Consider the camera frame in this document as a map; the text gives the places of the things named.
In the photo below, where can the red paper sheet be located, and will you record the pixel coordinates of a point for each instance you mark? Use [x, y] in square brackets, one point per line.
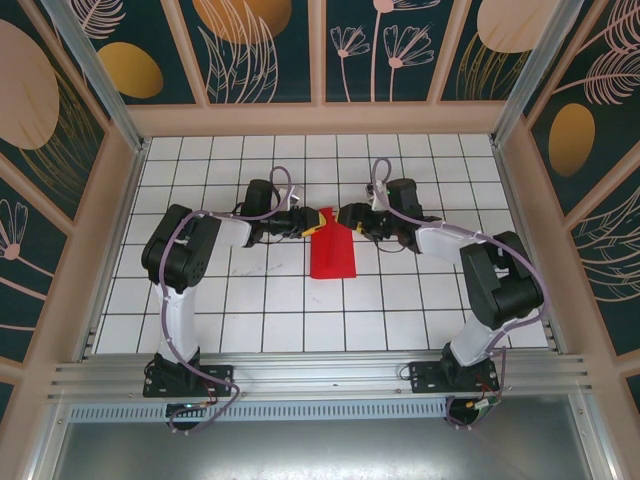
[332, 260]

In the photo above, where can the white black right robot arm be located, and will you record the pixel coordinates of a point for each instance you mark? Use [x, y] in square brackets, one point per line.
[470, 345]

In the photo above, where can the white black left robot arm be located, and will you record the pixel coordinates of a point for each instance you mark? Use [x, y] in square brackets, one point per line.
[180, 320]

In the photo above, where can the grey metal sheet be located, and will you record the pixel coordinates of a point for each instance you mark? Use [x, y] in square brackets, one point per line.
[320, 450]

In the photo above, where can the small circuit board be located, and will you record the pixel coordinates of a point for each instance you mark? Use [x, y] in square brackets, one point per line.
[484, 406]
[187, 410]

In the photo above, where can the aluminium mounting rail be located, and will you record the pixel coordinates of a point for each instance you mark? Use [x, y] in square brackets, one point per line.
[320, 372]

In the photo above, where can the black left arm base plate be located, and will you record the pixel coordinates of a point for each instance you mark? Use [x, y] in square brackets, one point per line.
[222, 372]

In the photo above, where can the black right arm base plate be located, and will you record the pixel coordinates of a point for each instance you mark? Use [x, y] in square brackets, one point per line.
[425, 380]

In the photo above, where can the aluminium frame post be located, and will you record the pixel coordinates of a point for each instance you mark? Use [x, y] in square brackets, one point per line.
[535, 75]
[100, 75]

